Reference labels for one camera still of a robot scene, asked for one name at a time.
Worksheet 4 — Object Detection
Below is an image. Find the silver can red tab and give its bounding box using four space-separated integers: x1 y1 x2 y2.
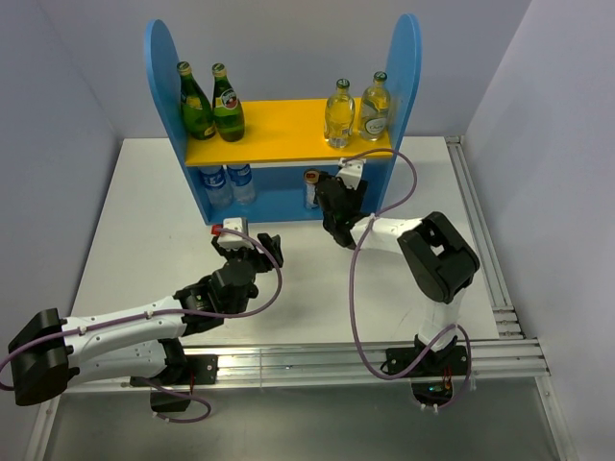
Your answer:
303 168 320 209

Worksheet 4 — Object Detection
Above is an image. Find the clear bottle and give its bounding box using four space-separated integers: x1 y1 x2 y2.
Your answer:
359 71 391 141
324 79 356 149

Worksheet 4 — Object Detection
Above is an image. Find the green Perrier glass bottle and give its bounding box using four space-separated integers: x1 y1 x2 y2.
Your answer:
211 62 245 142

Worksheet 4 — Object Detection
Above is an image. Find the tall green glass bottle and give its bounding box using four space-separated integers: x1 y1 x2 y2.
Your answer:
177 61 216 140

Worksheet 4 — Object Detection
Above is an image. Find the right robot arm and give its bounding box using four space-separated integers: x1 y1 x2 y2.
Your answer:
315 172 480 380

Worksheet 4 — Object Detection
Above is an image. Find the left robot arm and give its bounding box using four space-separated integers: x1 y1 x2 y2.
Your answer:
1 230 283 406

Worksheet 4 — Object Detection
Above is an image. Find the blue and yellow shelf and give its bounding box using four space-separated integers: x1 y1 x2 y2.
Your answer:
143 13 423 225

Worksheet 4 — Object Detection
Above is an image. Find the right blue-label water bottle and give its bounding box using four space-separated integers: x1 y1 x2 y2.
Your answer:
227 164 257 205

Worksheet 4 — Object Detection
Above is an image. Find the blue-label water bottle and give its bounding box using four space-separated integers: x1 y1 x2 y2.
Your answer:
227 164 257 205
199 165 234 209

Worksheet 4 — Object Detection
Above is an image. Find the left blue-label water bottle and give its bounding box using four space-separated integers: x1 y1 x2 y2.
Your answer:
199 165 234 209

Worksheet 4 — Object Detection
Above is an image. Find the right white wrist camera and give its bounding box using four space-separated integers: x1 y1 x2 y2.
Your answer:
335 158 365 190

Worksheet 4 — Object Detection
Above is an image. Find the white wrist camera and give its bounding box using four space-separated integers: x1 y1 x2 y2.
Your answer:
335 158 365 190
211 217 252 251

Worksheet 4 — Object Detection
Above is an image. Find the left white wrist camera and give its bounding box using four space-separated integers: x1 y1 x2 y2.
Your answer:
211 217 252 251

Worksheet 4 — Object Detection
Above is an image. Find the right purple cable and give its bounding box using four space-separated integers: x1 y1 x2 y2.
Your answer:
343 148 475 409

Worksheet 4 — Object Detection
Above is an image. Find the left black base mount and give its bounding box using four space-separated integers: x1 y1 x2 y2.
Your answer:
130 354 218 424

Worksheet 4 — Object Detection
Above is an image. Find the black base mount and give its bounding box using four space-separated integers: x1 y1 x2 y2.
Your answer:
380 346 471 411
130 354 218 424

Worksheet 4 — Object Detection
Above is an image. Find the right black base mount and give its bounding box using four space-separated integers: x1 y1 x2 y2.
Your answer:
380 346 471 411

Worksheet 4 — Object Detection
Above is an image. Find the aluminium side rail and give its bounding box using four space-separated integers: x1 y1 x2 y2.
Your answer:
445 136 526 340

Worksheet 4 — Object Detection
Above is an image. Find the aluminium front rail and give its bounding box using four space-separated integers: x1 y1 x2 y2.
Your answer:
45 335 549 393

